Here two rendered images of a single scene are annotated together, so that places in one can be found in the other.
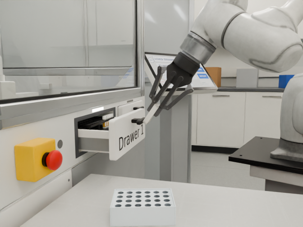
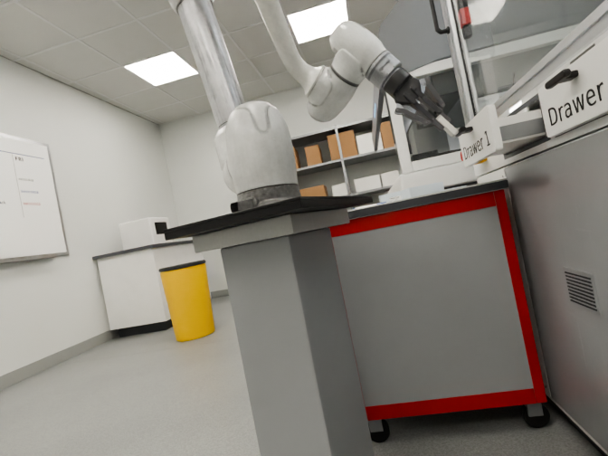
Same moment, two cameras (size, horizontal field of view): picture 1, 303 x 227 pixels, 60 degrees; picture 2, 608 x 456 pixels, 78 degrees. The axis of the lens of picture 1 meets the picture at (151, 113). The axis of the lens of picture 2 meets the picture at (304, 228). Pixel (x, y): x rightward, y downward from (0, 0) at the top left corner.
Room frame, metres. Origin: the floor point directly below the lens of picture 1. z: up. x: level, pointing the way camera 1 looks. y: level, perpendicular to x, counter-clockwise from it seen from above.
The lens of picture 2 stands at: (1.78, -0.52, 0.72)
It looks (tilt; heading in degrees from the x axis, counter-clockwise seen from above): 1 degrees up; 176
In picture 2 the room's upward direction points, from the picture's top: 11 degrees counter-clockwise
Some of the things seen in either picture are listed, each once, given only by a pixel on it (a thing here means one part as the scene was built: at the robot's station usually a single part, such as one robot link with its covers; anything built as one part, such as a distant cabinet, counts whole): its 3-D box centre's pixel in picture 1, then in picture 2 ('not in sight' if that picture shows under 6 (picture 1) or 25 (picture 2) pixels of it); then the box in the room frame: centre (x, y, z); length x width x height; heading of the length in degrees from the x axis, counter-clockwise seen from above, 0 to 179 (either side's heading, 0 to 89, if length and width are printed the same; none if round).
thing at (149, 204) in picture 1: (143, 205); (422, 191); (0.50, 0.02, 0.78); 0.12 x 0.08 x 0.04; 92
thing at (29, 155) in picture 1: (38, 158); not in sight; (0.52, 0.23, 0.88); 0.07 x 0.05 x 0.07; 166
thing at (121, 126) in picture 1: (130, 130); (477, 139); (0.81, 0.07, 0.87); 0.29 x 0.02 x 0.11; 166
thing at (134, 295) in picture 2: not in sight; (157, 270); (-2.77, -1.96, 0.61); 1.15 x 0.72 x 1.22; 165
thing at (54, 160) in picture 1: (52, 160); not in sight; (0.51, 0.20, 0.88); 0.04 x 0.03 x 0.04; 166
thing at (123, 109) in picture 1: (132, 115); (584, 90); (1.14, 0.09, 0.87); 0.29 x 0.02 x 0.11; 166
